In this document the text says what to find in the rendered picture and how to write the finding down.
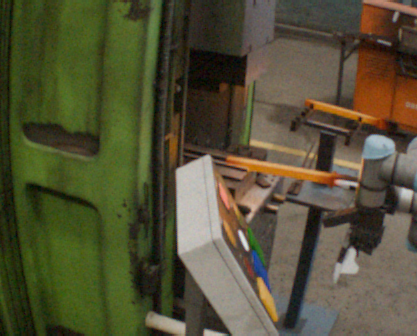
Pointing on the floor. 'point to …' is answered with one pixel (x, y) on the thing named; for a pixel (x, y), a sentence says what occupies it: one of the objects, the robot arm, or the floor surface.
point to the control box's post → (195, 319)
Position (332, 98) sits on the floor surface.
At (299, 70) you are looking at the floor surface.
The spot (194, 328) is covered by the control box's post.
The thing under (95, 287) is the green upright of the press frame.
